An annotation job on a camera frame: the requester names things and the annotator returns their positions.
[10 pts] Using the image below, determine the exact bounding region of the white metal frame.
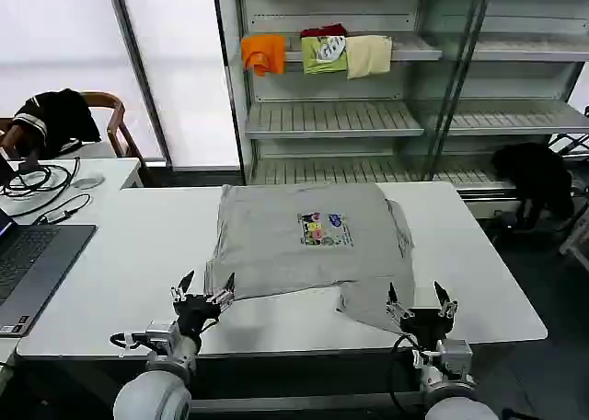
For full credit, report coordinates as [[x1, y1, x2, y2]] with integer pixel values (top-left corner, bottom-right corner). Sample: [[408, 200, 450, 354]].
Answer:
[[558, 206, 589, 273]]

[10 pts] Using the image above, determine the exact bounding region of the grey printed t-shirt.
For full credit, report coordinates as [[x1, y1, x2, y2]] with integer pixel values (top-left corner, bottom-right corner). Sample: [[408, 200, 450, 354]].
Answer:
[[203, 182, 418, 335]]

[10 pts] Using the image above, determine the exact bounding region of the coiled black cable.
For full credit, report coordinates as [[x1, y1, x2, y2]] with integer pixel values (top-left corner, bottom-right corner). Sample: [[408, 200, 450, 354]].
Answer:
[[0, 156, 82, 198]]

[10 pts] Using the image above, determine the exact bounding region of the grey computer mouse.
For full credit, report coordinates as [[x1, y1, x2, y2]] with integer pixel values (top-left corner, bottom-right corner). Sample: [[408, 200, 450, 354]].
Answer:
[[70, 172, 107, 192]]

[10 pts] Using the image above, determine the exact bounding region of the grey metal shelf with clothes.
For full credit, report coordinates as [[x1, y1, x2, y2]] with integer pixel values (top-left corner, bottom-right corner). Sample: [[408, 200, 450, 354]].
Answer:
[[212, 0, 444, 187]]

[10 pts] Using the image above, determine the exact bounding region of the black adapter cable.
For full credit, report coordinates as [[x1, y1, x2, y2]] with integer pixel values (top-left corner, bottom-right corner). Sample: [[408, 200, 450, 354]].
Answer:
[[0, 192, 94, 227]]

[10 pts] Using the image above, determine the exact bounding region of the black folding rack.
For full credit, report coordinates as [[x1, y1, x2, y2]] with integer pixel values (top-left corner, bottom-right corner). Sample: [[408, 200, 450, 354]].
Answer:
[[546, 131, 589, 164]]

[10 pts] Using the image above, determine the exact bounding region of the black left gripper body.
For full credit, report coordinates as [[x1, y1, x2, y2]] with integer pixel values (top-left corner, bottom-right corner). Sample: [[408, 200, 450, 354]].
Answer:
[[172, 293, 222, 337]]

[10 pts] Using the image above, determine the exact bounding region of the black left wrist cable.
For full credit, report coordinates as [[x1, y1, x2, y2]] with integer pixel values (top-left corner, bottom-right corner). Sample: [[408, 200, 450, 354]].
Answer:
[[109, 331, 149, 350]]

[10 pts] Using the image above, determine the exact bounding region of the empty grey metal shelf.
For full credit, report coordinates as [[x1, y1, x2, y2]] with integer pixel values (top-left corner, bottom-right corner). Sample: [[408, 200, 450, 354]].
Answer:
[[421, 0, 589, 203]]

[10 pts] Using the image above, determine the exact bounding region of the brown wooden chair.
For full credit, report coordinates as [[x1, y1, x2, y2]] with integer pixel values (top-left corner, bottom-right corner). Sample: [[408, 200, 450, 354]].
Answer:
[[0, 90, 144, 161]]

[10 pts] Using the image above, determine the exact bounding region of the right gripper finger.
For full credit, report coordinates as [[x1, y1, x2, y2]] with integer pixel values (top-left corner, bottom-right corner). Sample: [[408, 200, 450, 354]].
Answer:
[[433, 279, 459, 319], [385, 281, 407, 321]]

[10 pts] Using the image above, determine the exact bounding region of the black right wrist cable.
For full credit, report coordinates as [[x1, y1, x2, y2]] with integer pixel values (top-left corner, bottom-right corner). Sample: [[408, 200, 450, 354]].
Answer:
[[389, 332, 427, 410]]

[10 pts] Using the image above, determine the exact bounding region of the grey window frame post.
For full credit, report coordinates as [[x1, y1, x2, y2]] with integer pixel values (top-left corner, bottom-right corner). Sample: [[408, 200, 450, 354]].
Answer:
[[103, 0, 174, 170]]

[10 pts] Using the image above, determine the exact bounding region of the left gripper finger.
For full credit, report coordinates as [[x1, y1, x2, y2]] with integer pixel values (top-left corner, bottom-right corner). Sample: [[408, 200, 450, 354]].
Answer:
[[207, 273, 237, 310], [170, 268, 196, 303]]

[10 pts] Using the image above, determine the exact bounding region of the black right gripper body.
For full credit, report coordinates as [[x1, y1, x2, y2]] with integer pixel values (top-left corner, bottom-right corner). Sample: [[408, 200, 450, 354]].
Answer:
[[398, 306, 455, 344]]

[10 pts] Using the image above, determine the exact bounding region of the black jacket with pale stripes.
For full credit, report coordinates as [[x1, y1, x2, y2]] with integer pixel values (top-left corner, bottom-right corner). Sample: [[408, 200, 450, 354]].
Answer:
[[10, 87, 103, 159]]

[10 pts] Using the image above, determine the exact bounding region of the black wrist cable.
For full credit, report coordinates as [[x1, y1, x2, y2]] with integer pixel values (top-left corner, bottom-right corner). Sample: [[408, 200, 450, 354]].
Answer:
[[109, 331, 149, 350], [389, 332, 427, 410]]

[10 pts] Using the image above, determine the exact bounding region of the dark grey laptop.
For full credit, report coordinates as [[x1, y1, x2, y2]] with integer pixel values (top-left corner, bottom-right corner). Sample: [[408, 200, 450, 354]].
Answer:
[[0, 206, 98, 339]]

